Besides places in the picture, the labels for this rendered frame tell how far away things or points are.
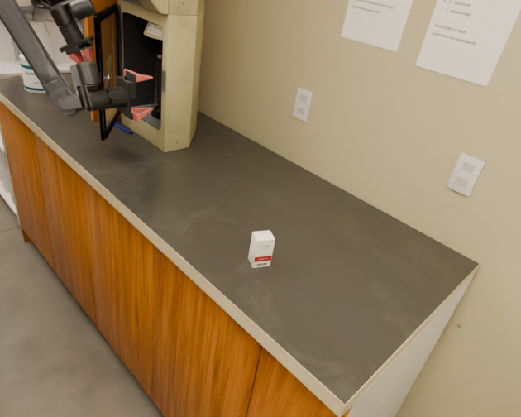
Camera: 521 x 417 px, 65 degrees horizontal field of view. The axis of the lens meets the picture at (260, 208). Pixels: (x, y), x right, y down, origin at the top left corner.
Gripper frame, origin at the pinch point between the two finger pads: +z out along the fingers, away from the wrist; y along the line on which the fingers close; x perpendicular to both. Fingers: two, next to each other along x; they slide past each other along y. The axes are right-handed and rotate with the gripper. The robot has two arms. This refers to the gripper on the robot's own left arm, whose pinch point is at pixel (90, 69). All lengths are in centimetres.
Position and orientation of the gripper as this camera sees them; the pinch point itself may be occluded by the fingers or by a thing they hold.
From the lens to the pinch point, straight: 154.0
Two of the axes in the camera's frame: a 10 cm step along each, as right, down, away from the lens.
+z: 2.9, 7.9, 5.4
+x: 1.1, 5.3, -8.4
